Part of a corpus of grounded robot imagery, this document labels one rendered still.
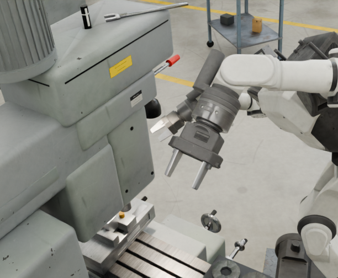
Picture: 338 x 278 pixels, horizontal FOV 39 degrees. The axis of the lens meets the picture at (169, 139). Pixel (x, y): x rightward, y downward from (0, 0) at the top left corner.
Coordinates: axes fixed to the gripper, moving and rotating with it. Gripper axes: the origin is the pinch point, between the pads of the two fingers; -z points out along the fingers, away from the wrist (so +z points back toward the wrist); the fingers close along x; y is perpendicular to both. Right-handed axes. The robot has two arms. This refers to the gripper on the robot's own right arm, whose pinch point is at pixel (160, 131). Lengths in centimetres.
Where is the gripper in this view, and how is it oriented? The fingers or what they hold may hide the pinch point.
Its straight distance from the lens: 196.3
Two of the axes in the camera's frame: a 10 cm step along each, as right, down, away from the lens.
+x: -2.8, -3.1, -9.1
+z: 7.9, -6.1, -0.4
